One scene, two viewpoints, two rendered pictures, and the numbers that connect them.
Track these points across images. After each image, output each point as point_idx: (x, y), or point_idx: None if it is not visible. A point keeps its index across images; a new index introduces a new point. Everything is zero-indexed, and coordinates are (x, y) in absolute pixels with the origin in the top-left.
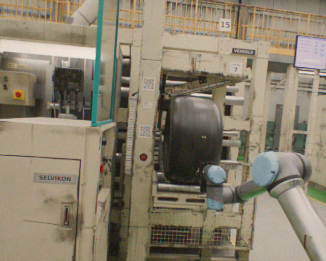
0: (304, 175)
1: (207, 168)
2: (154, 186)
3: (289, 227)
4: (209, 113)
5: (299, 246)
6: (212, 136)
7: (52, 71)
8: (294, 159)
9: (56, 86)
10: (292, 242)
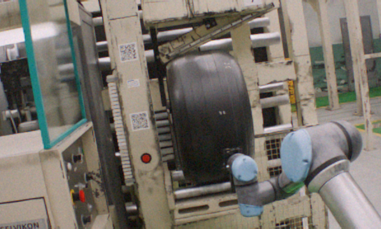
0: (351, 151)
1: (231, 160)
2: (170, 196)
3: (380, 190)
4: (224, 76)
5: None
6: (234, 109)
7: None
8: (334, 133)
9: (6, 88)
10: None
